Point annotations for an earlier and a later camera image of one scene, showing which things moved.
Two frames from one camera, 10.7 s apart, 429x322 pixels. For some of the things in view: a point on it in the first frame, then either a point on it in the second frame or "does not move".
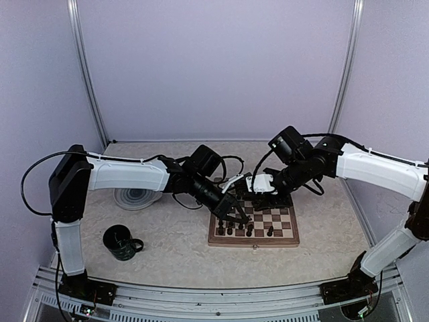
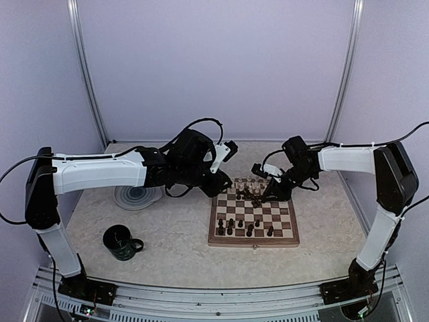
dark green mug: x=118 y=239 does not move
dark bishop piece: x=270 y=231 does not move
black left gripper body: x=222 y=204 to x=211 y=189
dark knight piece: x=249 y=233 does not move
